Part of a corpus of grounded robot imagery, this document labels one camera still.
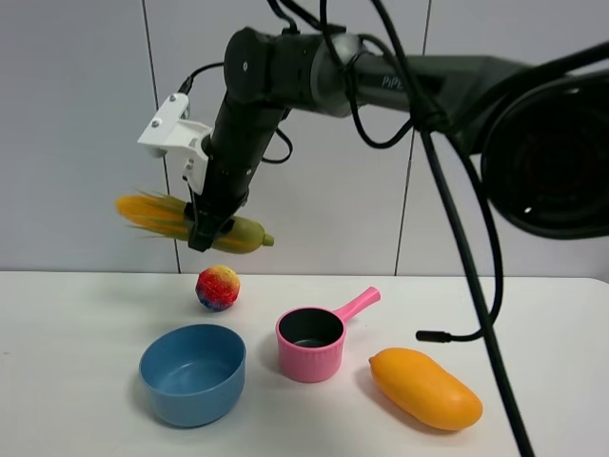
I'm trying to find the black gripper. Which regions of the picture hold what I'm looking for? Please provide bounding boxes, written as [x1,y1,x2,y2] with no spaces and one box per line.
[187,95,287,251]

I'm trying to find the yellow green corn cob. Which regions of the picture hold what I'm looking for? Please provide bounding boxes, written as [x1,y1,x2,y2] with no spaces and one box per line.
[115,192,275,254]

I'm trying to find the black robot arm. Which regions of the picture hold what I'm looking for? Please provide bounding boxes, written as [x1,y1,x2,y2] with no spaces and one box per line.
[187,28,608,251]

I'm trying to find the multicoloured textured ball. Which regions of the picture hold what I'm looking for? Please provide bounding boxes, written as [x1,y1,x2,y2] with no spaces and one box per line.
[195,265,241,312]

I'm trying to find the pink toy saucepan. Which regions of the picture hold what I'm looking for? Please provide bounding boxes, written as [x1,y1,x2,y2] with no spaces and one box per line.
[275,287,381,383]

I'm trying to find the blue plastic bowl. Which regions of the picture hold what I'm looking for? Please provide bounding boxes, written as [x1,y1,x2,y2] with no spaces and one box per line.
[139,324,246,428]

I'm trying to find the orange yellow mango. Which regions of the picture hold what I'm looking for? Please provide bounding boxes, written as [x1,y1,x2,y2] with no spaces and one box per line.
[368,348,483,431]

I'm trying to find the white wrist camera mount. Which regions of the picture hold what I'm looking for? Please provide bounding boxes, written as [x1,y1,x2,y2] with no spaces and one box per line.
[137,92,213,195]

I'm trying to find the black looping arm cable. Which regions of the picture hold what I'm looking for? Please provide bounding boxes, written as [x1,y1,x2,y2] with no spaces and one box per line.
[178,0,609,166]

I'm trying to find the black cable with plug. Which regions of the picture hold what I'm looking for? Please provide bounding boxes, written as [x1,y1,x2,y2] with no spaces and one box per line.
[370,0,537,457]

